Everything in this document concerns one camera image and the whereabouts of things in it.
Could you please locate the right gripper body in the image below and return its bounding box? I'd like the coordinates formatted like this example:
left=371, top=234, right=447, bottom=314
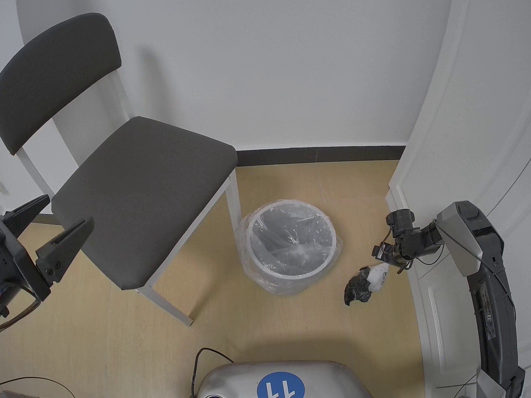
left=372, top=242, right=405, bottom=267

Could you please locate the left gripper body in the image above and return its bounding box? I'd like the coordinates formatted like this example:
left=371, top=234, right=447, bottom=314
left=0, top=221, right=53, bottom=318

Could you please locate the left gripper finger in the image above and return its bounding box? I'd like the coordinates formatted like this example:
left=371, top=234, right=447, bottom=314
left=1, top=194, right=51, bottom=239
left=35, top=216, right=95, bottom=286

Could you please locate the white paper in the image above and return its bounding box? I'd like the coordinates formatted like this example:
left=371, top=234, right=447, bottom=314
left=367, top=263, right=391, bottom=294

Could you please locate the black plastic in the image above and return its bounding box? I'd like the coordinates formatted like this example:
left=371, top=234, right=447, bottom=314
left=343, top=266, right=376, bottom=307

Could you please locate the clear plastic bag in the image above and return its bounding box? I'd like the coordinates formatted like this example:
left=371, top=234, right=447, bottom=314
left=236, top=198, right=345, bottom=297

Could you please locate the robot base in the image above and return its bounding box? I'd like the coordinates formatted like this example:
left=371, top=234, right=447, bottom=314
left=199, top=361, right=372, bottom=398

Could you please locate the white trash bin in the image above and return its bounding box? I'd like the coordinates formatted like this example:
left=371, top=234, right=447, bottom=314
left=247, top=201, right=337, bottom=295

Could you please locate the grey and white chair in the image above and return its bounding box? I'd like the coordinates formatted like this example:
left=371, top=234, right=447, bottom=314
left=0, top=13, right=241, bottom=326

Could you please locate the white wardrobe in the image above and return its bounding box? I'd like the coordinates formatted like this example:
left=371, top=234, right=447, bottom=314
left=386, top=0, right=531, bottom=398

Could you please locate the black cable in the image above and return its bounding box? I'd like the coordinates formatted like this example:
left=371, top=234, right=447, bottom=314
left=190, top=348, right=237, bottom=396

